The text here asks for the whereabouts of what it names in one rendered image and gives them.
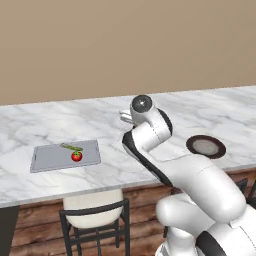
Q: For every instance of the grey tray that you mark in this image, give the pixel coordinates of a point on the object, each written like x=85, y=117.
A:
x=53, y=159

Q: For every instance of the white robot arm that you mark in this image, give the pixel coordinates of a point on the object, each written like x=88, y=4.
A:
x=200, y=180

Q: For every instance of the brown wooden island front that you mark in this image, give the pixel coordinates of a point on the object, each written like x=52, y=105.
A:
x=140, y=213

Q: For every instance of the dark side panel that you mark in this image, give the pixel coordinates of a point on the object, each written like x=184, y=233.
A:
x=7, y=230

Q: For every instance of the red tomato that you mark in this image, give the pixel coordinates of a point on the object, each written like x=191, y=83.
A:
x=76, y=156

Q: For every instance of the green asparagus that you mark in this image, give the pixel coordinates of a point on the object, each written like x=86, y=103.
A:
x=70, y=147

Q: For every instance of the dark brown plate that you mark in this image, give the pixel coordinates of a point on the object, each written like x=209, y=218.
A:
x=206, y=146

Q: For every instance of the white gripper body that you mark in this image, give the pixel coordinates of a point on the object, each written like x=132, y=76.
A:
x=126, y=117

